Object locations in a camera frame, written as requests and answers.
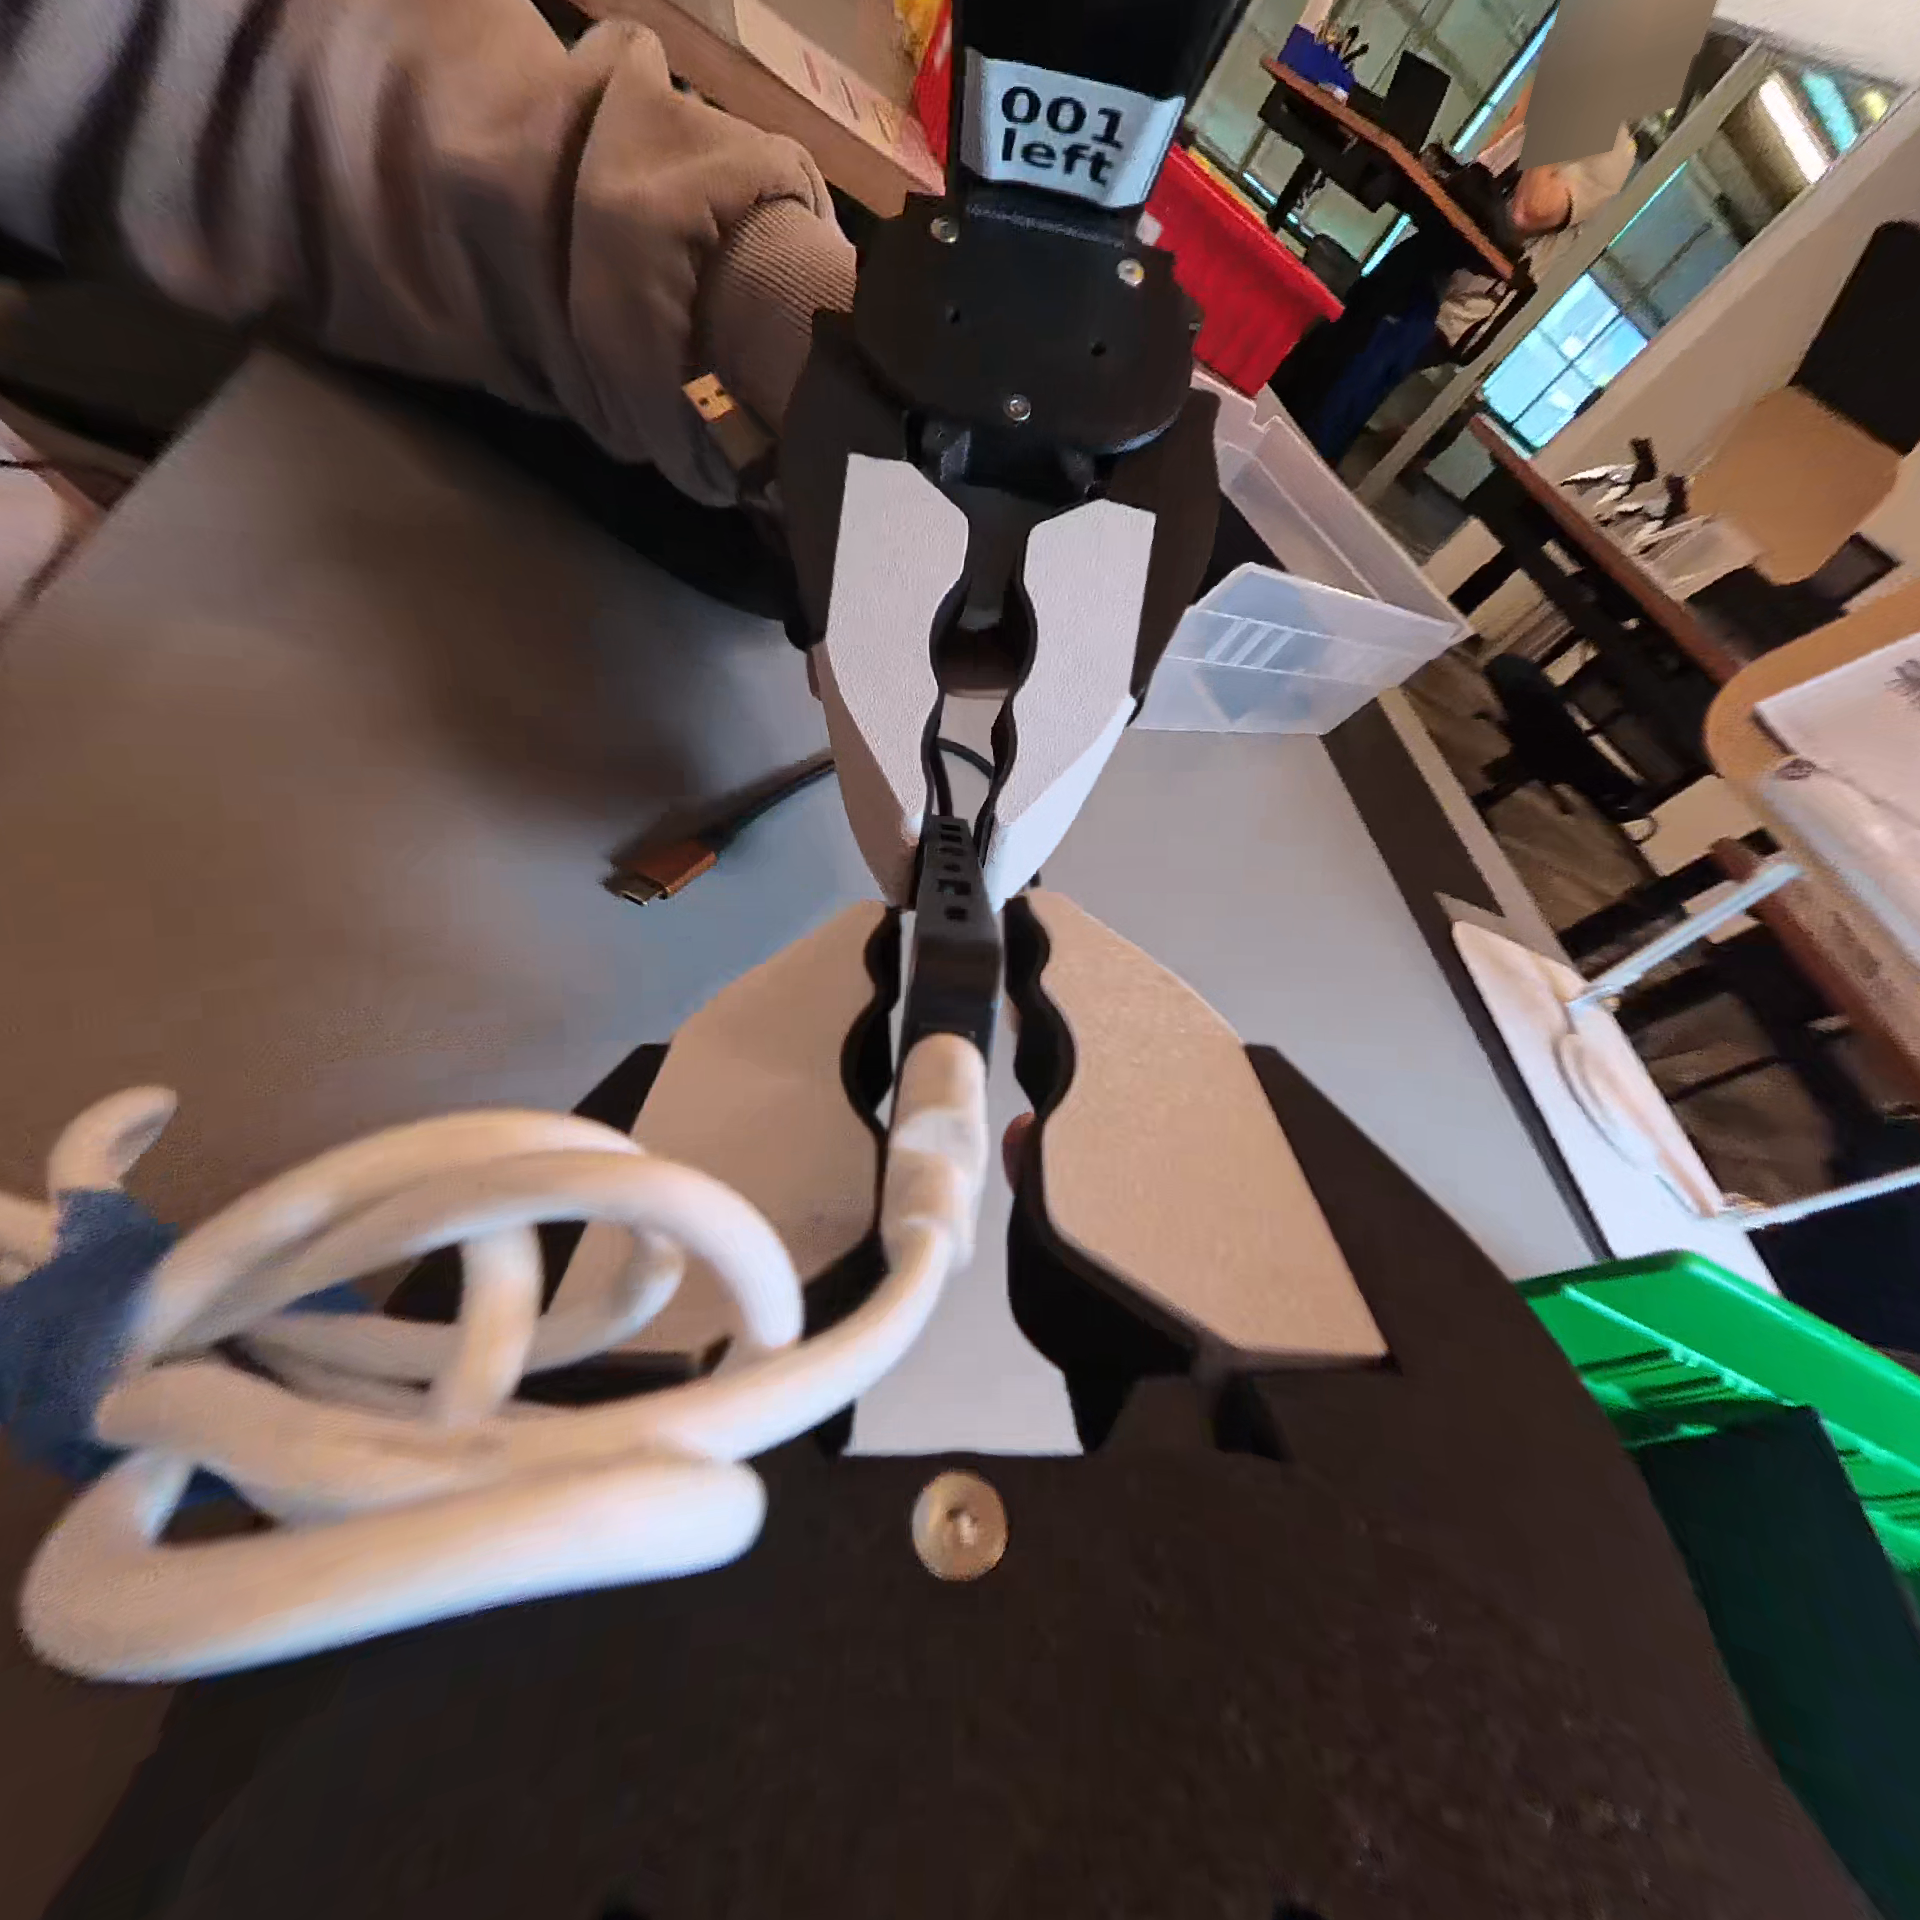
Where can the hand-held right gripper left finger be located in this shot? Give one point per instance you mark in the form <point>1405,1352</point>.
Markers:
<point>749,1080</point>

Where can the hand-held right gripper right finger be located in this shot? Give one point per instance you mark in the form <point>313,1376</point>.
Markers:
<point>1184,1169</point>

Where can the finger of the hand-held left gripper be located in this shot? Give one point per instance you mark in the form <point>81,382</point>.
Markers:
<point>1087,662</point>
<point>877,662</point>

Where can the slim black USB hub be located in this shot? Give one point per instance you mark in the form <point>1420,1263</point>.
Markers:
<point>949,962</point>

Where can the clear plastic bin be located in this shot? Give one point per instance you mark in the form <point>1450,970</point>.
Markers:
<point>1319,631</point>

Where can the person's left forearm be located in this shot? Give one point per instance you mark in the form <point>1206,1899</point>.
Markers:
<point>375,195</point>

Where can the person's right hand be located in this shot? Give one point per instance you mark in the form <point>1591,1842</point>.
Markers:
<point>1020,1154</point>

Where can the red ribbed plastic bin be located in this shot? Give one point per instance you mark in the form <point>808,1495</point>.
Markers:
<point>1246,287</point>

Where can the wooden desk with black legs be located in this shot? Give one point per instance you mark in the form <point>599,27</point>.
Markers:
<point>1423,194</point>

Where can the black office chair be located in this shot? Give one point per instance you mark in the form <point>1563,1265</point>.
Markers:
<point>1545,722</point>

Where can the tan flat panel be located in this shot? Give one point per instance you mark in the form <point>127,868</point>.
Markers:
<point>1799,480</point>

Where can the black divider panel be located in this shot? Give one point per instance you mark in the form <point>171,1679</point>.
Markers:
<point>1799,1649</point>

